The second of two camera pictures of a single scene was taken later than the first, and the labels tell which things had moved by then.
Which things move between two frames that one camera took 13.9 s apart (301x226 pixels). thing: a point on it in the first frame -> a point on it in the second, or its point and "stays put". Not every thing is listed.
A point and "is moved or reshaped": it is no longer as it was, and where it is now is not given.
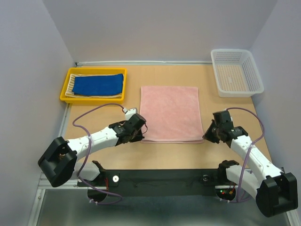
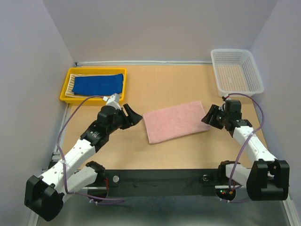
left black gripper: [138, 137] -> [131, 119]
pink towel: [173, 115] is moved or reshaped
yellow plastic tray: [78, 100] stays put
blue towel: [109, 84] stays put
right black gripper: [208, 135] -> [213, 110]
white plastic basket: [237, 72] stays put
